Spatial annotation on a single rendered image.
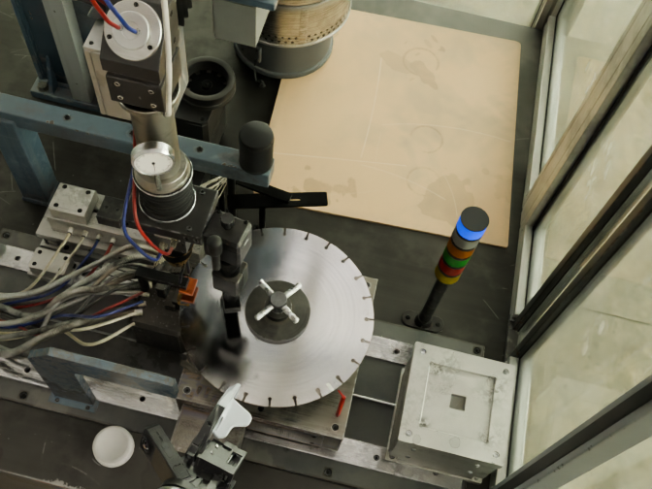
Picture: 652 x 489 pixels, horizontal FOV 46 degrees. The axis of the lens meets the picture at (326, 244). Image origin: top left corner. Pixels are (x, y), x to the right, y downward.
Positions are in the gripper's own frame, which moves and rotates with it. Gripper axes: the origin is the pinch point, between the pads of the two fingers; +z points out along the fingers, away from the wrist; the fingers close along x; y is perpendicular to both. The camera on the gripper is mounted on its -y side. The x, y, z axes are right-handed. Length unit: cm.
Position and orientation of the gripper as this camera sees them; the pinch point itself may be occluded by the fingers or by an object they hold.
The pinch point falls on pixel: (224, 413)
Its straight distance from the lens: 131.3
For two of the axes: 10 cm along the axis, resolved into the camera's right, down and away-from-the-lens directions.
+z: 3.1, -4.1, 8.6
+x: 3.1, -8.1, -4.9
